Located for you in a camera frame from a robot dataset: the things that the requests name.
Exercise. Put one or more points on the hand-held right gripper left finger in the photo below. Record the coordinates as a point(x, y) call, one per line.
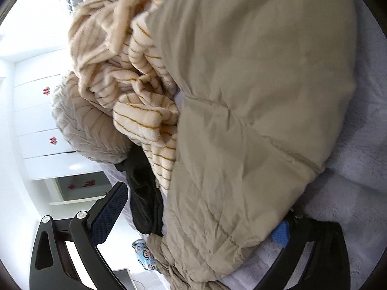
point(105, 214)

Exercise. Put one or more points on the cream striped fleece garment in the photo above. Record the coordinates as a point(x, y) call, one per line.
point(136, 66)

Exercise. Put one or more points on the blue printed cloth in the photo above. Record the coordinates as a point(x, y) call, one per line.
point(144, 255)

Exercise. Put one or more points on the black garment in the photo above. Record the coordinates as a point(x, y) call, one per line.
point(142, 193)

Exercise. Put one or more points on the beige puffer jacket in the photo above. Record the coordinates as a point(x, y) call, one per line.
point(242, 96)

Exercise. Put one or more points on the cream knit sweater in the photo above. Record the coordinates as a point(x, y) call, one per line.
point(81, 133)

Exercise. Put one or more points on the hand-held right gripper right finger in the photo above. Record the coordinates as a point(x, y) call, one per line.
point(280, 233)

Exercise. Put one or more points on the white wardrobe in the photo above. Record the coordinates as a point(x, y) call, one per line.
point(36, 120)

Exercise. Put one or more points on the lavender bed sheet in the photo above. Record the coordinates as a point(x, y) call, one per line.
point(356, 157)

